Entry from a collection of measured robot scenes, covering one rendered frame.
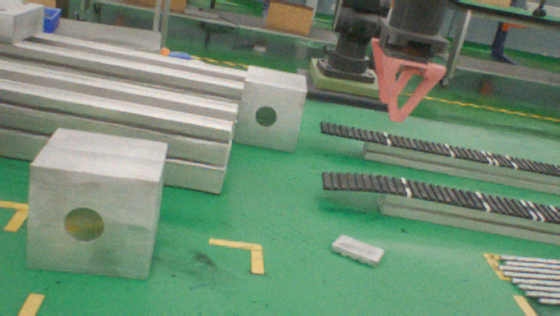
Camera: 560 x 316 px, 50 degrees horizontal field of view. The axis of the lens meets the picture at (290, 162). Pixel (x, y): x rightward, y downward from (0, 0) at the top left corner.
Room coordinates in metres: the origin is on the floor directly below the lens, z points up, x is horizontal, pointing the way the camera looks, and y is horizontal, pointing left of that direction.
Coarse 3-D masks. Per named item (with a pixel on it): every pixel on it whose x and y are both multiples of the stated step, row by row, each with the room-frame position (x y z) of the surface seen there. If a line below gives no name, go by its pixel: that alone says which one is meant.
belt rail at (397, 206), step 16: (384, 208) 0.69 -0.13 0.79; (400, 208) 0.69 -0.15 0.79; (416, 208) 0.69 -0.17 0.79; (432, 208) 0.69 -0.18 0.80; (448, 208) 0.69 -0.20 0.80; (464, 208) 0.69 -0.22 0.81; (448, 224) 0.69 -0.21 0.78; (464, 224) 0.69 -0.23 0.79; (480, 224) 0.69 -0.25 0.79; (496, 224) 0.70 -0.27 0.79; (512, 224) 0.70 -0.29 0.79; (528, 224) 0.70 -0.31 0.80; (544, 224) 0.70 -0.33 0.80; (544, 240) 0.70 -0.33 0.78
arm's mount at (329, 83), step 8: (312, 64) 1.39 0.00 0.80; (312, 72) 1.36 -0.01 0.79; (320, 72) 1.32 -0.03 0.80; (320, 80) 1.27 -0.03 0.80; (328, 80) 1.28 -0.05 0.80; (336, 80) 1.29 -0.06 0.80; (344, 80) 1.30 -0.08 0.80; (376, 80) 1.37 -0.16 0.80; (328, 88) 1.28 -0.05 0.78; (336, 88) 1.28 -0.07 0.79; (344, 88) 1.28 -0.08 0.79; (352, 88) 1.28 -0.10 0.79; (360, 88) 1.29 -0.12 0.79; (368, 88) 1.29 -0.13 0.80; (376, 88) 1.30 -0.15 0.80; (368, 96) 1.29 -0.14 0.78; (376, 96) 1.29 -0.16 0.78
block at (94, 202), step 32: (64, 160) 0.45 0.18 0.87; (96, 160) 0.46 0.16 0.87; (128, 160) 0.47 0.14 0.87; (160, 160) 0.49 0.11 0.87; (32, 192) 0.43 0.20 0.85; (64, 192) 0.43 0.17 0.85; (96, 192) 0.43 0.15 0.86; (128, 192) 0.44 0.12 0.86; (160, 192) 0.48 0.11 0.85; (32, 224) 0.43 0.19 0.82; (64, 224) 0.43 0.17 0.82; (96, 224) 0.44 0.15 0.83; (128, 224) 0.44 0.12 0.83; (32, 256) 0.43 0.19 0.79; (64, 256) 0.43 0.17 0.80; (96, 256) 0.44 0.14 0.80; (128, 256) 0.44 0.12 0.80
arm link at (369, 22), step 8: (360, 8) 1.30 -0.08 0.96; (352, 16) 1.29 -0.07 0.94; (360, 16) 1.29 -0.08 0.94; (368, 16) 1.29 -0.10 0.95; (376, 16) 1.29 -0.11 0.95; (352, 24) 1.29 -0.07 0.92; (360, 24) 1.29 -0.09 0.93; (368, 24) 1.29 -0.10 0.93; (376, 24) 1.29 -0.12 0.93; (352, 32) 1.30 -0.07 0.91; (360, 32) 1.29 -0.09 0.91; (368, 32) 1.29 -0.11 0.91; (352, 40) 1.33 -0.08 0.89; (360, 40) 1.33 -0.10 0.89; (368, 40) 1.31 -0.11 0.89
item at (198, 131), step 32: (0, 64) 0.70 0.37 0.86; (0, 96) 0.62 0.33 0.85; (32, 96) 0.63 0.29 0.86; (64, 96) 0.63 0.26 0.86; (96, 96) 0.65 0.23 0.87; (128, 96) 0.70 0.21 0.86; (160, 96) 0.71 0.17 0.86; (0, 128) 0.63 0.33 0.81; (32, 128) 0.63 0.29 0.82; (64, 128) 0.63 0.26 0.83; (96, 128) 0.63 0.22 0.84; (128, 128) 0.64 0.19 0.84; (160, 128) 0.65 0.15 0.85; (192, 128) 0.64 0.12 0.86; (224, 128) 0.64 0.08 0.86; (32, 160) 0.63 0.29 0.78; (192, 160) 0.65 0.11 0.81; (224, 160) 0.64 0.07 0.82
